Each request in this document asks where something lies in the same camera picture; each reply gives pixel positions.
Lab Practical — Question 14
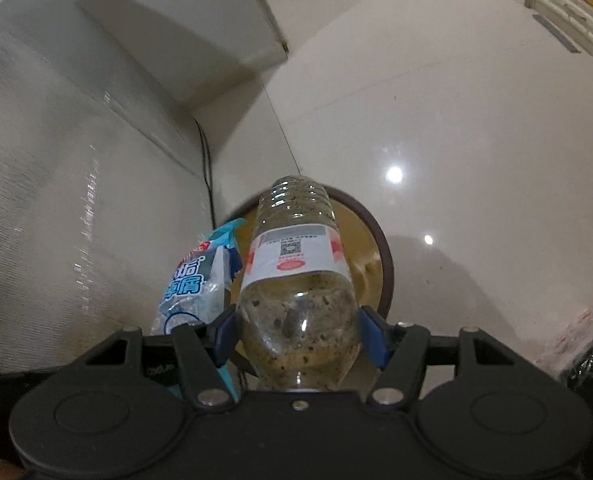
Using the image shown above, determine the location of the clear plastic bottle white label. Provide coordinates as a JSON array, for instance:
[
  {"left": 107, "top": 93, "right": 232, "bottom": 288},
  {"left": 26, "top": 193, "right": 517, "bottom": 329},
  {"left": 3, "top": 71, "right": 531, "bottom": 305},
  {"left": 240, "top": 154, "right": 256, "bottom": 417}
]
[{"left": 235, "top": 174, "right": 361, "bottom": 394}]

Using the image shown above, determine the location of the brown round trash bin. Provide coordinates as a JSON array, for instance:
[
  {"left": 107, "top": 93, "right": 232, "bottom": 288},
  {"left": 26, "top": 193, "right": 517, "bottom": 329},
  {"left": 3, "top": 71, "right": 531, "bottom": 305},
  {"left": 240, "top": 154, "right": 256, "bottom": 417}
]
[{"left": 221, "top": 185, "right": 394, "bottom": 388}]

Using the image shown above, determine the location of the silver foil sheet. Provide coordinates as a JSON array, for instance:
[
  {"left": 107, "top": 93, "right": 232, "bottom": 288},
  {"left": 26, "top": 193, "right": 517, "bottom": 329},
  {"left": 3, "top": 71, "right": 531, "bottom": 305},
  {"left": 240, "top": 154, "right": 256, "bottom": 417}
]
[{"left": 0, "top": 0, "right": 216, "bottom": 377}]

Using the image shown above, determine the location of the blue plastic snack packet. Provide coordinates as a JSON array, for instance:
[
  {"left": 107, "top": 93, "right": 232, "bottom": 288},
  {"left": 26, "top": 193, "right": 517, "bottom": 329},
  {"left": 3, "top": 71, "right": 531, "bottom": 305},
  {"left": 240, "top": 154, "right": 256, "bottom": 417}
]
[{"left": 150, "top": 217, "right": 244, "bottom": 402}]

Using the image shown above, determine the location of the clear plastic sheet pink print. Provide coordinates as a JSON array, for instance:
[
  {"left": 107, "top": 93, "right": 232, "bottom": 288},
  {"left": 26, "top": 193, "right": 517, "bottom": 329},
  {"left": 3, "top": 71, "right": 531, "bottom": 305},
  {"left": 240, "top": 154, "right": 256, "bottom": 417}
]
[{"left": 535, "top": 291, "right": 593, "bottom": 377}]

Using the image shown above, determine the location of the black cable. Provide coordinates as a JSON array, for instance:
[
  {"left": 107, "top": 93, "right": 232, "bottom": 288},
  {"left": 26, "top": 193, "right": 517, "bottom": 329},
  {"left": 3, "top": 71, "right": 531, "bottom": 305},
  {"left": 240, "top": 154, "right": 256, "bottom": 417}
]
[{"left": 193, "top": 118, "right": 218, "bottom": 227}]

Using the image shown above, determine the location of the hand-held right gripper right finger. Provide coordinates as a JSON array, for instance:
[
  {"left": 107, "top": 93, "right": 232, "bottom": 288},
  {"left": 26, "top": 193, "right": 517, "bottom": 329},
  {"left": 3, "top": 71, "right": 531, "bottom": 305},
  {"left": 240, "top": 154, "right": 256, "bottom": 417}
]
[{"left": 358, "top": 306, "right": 521, "bottom": 410}]

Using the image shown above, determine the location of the white refrigerator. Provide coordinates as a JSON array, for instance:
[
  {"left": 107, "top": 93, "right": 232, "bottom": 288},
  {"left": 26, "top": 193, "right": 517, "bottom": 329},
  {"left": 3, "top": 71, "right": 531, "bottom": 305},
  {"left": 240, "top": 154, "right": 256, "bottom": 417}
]
[{"left": 75, "top": 0, "right": 291, "bottom": 107}]

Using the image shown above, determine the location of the grey flat strip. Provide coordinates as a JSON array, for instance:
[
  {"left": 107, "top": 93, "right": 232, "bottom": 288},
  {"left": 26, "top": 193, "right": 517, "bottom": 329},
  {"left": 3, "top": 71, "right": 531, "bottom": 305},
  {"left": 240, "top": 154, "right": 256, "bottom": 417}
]
[{"left": 533, "top": 13, "right": 582, "bottom": 55}]

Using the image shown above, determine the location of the white cabinet with wooden top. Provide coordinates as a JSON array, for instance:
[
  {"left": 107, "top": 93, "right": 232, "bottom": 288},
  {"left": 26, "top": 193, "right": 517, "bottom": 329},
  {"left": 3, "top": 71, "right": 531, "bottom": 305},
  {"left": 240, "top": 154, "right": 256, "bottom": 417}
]
[{"left": 524, "top": 0, "right": 593, "bottom": 82}]

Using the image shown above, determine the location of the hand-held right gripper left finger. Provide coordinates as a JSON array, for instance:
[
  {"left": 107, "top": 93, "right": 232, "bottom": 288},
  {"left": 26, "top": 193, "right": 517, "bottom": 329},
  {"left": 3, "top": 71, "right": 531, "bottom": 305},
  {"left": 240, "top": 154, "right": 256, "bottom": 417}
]
[{"left": 79, "top": 309, "right": 240, "bottom": 412}]

